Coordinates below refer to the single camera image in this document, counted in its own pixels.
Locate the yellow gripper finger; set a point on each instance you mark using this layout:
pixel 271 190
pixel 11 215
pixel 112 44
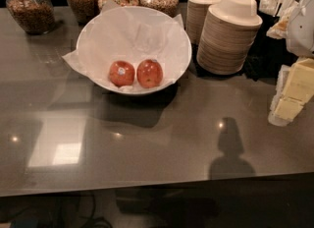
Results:
pixel 298 89
pixel 281 81

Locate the white bowl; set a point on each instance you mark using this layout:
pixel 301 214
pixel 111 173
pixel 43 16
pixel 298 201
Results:
pixel 98 81

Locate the red apple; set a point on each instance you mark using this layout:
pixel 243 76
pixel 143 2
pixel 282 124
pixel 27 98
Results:
pixel 121 73
pixel 149 73

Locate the front stack paper bowls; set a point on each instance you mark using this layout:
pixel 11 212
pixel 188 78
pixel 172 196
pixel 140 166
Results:
pixel 229 30

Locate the stack paper bowls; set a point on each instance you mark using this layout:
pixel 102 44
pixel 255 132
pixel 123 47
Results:
pixel 195 17
pixel 229 30

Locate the white paper liner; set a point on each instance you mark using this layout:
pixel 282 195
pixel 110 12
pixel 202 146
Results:
pixel 130 38

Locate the rear stack paper bowls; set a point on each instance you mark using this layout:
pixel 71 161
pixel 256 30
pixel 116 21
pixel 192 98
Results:
pixel 195 17

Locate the far left cereal jar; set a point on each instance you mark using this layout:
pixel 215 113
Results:
pixel 33 16

